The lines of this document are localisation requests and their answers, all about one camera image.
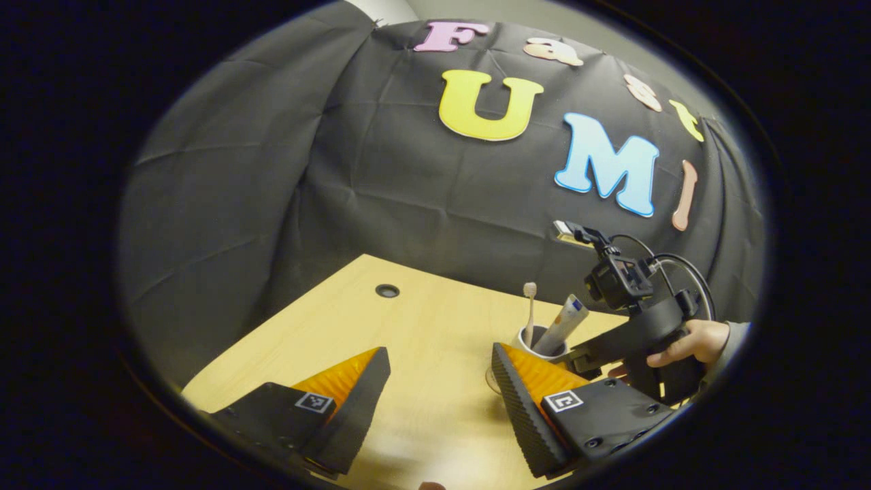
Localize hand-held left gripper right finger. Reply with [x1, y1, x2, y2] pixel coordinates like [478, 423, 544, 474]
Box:
[491, 342, 674, 479]

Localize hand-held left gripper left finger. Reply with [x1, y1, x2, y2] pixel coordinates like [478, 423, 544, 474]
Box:
[204, 346, 392, 477]

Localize white toothpaste tube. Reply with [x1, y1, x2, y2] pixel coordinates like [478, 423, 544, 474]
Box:
[533, 294, 590, 357]

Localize white cup with wooden handle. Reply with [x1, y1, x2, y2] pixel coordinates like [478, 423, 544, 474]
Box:
[509, 325, 571, 365]

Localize beige toothbrush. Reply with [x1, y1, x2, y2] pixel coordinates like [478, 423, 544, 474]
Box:
[522, 282, 538, 349]

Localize wooden desktop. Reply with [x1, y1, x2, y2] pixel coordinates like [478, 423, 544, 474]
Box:
[182, 254, 681, 490]

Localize black backdrop cloth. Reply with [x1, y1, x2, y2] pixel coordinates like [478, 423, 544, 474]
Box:
[119, 3, 766, 389]

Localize black camera cable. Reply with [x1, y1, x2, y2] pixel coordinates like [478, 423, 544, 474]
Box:
[609, 234, 658, 263]
[650, 253, 717, 321]

